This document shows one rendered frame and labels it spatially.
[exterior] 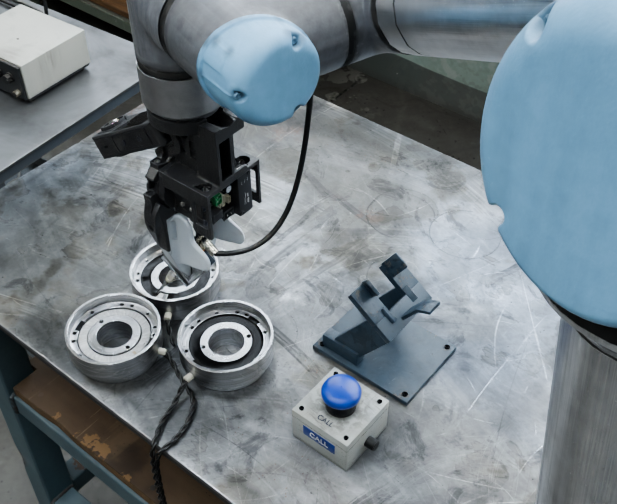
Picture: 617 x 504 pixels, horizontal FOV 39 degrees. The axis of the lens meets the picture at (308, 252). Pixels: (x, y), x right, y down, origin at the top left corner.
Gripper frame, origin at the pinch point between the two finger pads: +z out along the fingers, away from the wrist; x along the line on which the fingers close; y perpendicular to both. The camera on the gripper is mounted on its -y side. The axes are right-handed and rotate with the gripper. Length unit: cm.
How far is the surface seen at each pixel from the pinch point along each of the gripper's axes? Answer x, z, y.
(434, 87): 161, 87, -64
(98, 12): 111, 71, -158
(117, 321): -5.9, 10.2, -7.2
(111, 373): -11.3, 10.4, -2.4
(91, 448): -9.5, 37.9, -14.8
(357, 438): -2.4, 9.2, 23.6
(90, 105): 34, 25, -61
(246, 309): 4.2, 9.8, 3.2
